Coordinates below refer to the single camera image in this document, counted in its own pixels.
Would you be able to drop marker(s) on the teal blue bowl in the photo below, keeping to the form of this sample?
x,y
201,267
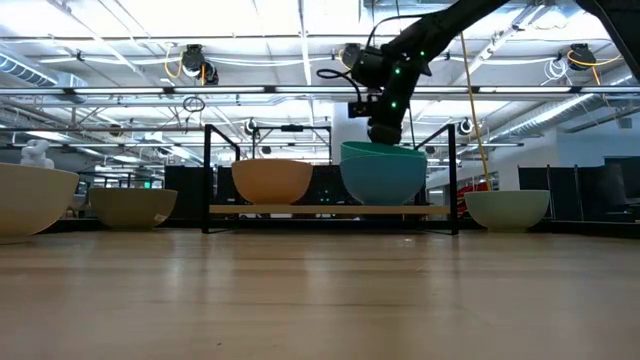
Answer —
x,y
382,182

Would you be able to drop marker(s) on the orange bowl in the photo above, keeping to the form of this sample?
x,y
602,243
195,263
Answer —
x,y
272,181

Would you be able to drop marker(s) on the pale mint bowl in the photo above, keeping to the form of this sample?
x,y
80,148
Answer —
x,y
507,210

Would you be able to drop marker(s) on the olive beige bowl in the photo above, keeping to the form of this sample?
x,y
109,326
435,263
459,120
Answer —
x,y
132,207

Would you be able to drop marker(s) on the cream bowl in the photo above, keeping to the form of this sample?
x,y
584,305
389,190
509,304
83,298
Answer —
x,y
30,200

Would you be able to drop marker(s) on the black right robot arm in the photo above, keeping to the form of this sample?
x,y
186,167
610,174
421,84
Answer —
x,y
435,30

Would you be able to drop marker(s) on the red object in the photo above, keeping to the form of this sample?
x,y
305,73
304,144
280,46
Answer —
x,y
470,196

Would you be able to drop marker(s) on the black office partition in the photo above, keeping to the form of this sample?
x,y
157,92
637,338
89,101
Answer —
x,y
585,192

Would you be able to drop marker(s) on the white robot figure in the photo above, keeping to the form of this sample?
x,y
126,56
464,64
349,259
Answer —
x,y
36,154

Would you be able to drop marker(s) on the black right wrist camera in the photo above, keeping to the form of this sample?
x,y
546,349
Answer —
x,y
360,109

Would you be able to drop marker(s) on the black gantry frame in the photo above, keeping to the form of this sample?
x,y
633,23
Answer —
x,y
292,128

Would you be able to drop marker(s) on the silver ventilation duct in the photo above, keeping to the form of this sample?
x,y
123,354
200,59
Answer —
x,y
30,75

